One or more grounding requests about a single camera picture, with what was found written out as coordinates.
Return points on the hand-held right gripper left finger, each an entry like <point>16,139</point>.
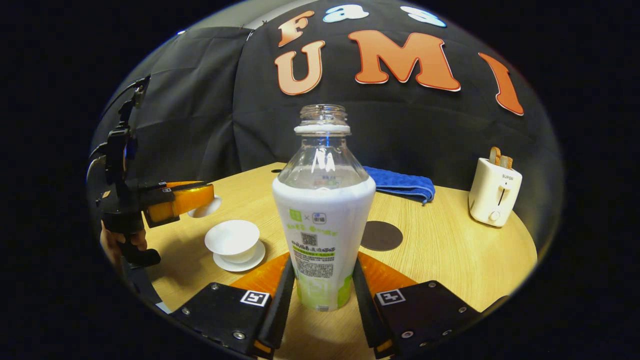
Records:
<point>280,310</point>

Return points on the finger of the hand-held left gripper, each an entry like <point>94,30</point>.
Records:
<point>185,200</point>

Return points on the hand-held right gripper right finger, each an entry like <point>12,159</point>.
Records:
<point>367,310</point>

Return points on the white teacup lid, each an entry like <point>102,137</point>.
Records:
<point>210,209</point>

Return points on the white teacup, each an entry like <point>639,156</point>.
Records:
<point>232,240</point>

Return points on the dark round coaster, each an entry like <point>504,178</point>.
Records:
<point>382,236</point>

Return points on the clear water bottle green label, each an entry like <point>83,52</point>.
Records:
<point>322,225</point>

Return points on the white saucer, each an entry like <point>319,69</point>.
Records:
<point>252,262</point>

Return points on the blue towel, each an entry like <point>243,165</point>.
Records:
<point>400,184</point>

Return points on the white toaster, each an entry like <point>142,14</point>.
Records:
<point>492,195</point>

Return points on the brown toast slice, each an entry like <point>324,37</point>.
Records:
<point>506,162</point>
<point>495,156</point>

